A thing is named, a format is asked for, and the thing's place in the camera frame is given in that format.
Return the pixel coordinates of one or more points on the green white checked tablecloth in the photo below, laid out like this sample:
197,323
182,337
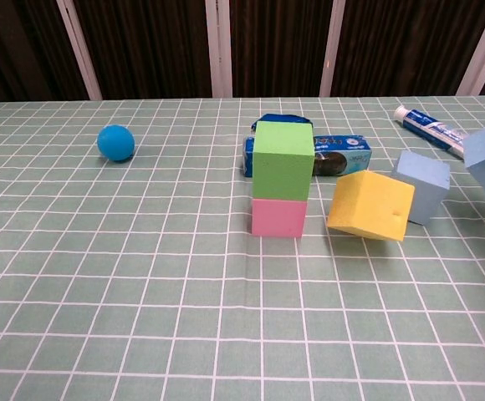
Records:
142,292

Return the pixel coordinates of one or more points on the white blue toothpaste tube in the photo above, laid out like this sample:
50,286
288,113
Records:
428,125

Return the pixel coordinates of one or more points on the pink foam cube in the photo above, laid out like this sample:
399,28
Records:
278,217

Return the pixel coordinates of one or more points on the blue ball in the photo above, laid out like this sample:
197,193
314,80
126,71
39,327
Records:
116,143

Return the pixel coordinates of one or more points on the blue cookie box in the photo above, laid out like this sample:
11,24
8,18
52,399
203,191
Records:
343,156

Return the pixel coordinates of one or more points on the dark brown curtain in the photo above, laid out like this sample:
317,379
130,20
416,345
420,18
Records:
150,42

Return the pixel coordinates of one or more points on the dark blue soft pouch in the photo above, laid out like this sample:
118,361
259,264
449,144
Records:
284,117

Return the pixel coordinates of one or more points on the green foam cube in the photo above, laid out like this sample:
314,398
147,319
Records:
282,167

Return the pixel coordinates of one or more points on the yellow foam cube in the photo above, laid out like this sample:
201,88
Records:
370,204

